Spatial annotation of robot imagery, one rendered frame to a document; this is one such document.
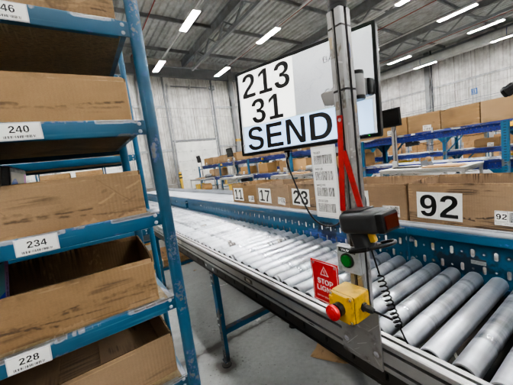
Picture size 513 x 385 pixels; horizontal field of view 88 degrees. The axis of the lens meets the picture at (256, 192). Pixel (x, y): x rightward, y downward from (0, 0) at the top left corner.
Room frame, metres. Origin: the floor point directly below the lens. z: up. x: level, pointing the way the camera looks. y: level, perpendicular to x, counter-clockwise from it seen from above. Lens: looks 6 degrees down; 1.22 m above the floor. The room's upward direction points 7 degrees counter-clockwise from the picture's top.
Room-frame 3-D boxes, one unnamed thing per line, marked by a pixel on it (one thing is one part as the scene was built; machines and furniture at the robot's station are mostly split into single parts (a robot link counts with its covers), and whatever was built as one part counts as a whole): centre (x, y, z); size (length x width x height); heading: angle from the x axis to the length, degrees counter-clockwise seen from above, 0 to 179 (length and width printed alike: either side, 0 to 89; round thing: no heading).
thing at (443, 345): (0.70, -0.55, 0.72); 0.52 x 0.05 x 0.05; 123
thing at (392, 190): (1.38, -0.65, 0.96); 0.39 x 0.29 x 0.17; 33
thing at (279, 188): (2.03, -0.22, 0.96); 0.39 x 0.29 x 0.17; 33
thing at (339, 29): (0.67, -0.24, 1.11); 0.12 x 0.05 x 0.88; 33
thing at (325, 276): (0.72, -0.18, 0.85); 0.16 x 0.01 x 0.13; 33
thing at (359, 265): (0.65, -0.22, 0.95); 0.07 x 0.03 x 0.07; 33
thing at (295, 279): (1.13, -0.27, 0.72); 0.52 x 0.05 x 0.05; 123
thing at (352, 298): (0.61, -0.21, 0.84); 0.15 x 0.09 x 0.07; 33
